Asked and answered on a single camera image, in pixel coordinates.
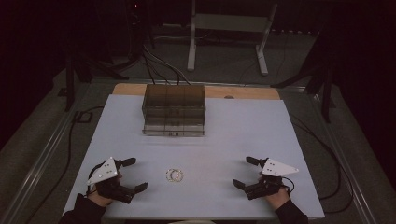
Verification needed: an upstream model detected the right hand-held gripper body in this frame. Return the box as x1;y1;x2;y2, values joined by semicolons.
244;158;299;201

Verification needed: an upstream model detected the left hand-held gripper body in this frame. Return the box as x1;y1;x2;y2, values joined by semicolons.
86;157;136;205

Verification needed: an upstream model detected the person's left hand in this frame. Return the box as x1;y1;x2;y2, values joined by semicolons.
92;186;115;207

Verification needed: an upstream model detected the person's right hand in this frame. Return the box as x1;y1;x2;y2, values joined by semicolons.
265;186;290;210

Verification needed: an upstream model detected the white table mat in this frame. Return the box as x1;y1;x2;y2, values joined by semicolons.
63;93;326;220

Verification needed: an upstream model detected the transparent grey drawer box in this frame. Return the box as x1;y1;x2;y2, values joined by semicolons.
141;83;206;137

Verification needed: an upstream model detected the black tripod stand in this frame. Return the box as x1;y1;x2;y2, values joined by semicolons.
270;31;338;124
57;46;131;113

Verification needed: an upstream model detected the grey metal stand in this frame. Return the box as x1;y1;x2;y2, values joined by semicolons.
186;0;279;77

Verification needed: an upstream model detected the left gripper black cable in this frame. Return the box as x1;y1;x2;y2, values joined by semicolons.
86;161;107;195

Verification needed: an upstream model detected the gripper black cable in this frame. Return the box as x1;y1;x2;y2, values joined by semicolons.
86;161;107;195
279;175;295;196

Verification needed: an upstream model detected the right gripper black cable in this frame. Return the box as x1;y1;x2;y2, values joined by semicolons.
279;175;295;196

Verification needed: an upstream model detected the black floor cable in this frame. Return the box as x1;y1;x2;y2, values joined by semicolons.
289;112;355;215
29;105;106;218

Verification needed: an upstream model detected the black square floor frame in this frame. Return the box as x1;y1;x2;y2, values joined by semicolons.
72;110;93;124

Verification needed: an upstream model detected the bundle of background cables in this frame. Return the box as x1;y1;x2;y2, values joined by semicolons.
141;45;191;86

